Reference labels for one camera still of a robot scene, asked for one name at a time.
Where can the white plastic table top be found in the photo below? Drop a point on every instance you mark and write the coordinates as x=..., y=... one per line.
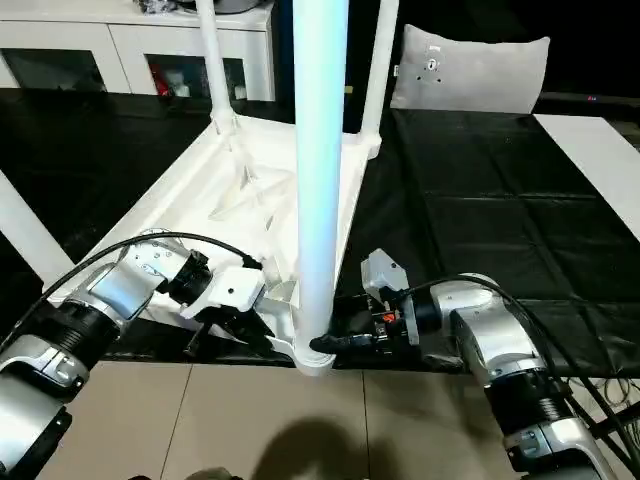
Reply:
x=200, y=190

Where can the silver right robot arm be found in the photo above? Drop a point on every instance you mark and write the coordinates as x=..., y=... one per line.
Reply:
x=500, y=330

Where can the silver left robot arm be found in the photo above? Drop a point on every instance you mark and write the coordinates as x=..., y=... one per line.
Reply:
x=100, y=300

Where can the grey cushion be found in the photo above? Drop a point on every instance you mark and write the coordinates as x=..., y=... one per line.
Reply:
x=480, y=75

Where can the white flat board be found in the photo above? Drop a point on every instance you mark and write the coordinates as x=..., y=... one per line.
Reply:
x=600, y=155

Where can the grey round bag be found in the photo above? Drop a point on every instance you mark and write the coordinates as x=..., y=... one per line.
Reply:
x=240, y=6

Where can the white cabinet with glass doors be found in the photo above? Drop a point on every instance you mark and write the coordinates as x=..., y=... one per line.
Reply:
x=75, y=35

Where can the dark clutter pile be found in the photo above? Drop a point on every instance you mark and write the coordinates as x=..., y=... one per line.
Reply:
x=155, y=6

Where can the black metal frame bar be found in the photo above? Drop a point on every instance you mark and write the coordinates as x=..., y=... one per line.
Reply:
x=617, y=424

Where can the thin black metal rail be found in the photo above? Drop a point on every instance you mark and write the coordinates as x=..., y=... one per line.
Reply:
x=590, y=98

